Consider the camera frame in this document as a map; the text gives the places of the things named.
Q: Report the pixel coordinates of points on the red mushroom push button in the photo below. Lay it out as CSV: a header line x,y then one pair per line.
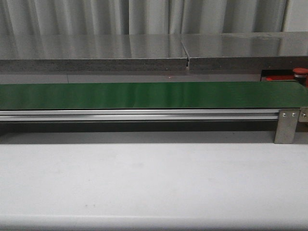
x,y
300,74

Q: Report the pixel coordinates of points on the grey stone countertop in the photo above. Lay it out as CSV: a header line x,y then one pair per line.
x,y
228,57

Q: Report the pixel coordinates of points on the steel conveyor support leg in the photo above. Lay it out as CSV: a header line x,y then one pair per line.
x,y
286,127

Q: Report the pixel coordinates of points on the green conveyor belt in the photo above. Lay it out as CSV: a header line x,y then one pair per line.
x,y
159,95

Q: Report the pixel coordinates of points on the red plastic tray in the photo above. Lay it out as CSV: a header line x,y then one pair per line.
x,y
282,78

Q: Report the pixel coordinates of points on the white pleated curtain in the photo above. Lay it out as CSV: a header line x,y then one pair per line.
x,y
98,17

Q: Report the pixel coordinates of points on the aluminium conveyor frame rail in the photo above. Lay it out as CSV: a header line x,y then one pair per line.
x,y
299,114

